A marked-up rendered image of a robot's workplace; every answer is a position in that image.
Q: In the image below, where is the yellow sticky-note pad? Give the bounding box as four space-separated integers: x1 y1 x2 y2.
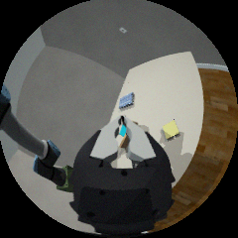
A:
163 120 179 139

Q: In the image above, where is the blue plaid towel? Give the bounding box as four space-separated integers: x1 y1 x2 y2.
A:
119 92 134 109

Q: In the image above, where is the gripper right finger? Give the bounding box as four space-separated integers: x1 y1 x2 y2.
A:
122 115 176 183

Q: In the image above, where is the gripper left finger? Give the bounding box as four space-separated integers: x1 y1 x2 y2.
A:
68 115 122 184

